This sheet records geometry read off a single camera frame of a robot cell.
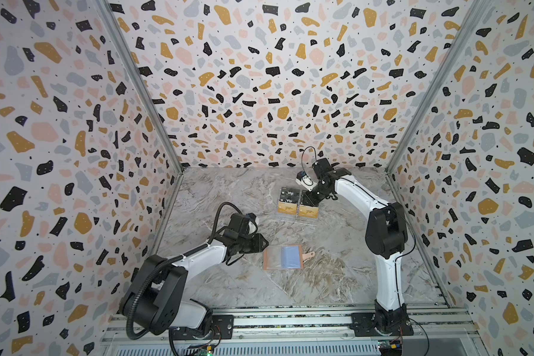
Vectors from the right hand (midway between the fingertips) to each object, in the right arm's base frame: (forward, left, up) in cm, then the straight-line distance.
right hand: (310, 199), depth 97 cm
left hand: (-20, +16, -3) cm, 25 cm away
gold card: (-3, 0, -5) cm, 6 cm away
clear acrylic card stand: (-1, +7, -4) cm, 8 cm away
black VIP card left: (+3, +9, -1) cm, 9 cm away
